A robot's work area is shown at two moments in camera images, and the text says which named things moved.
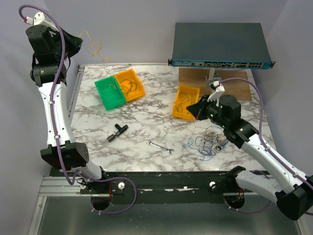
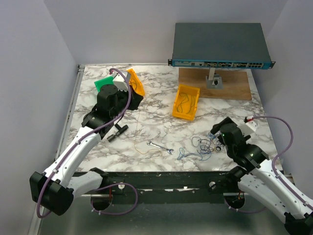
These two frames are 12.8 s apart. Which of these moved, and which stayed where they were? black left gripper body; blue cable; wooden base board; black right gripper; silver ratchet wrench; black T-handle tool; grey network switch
Moved: blue cable; black right gripper; black left gripper body
Stayed: black T-handle tool; wooden base board; grey network switch; silver ratchet wrench
